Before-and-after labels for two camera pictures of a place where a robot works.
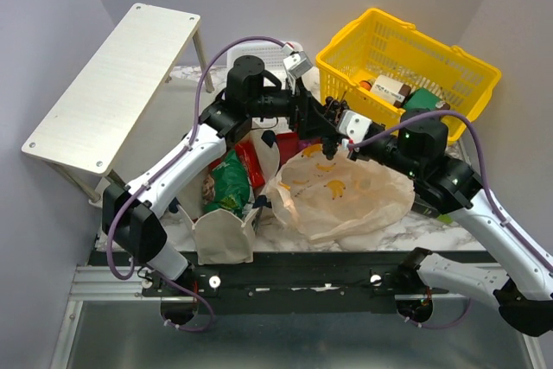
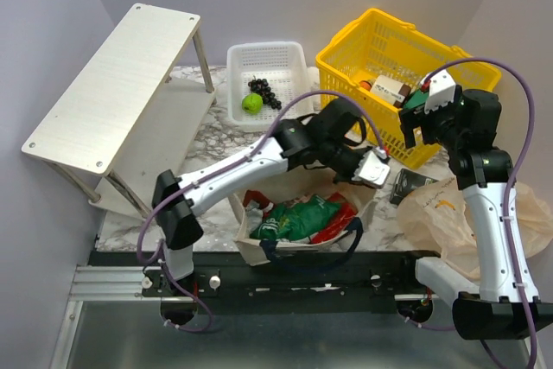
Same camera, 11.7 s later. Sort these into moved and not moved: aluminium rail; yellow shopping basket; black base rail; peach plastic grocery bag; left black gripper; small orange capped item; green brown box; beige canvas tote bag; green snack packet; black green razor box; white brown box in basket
Moved: beige canvas tote bag; green snack packet; peach plastic grocery bag; left black gripper; black green razor box
Not moved: aluminium rail; small orange capped item; white brown box in basket; yellow shopping basket; black base rail; green brown box
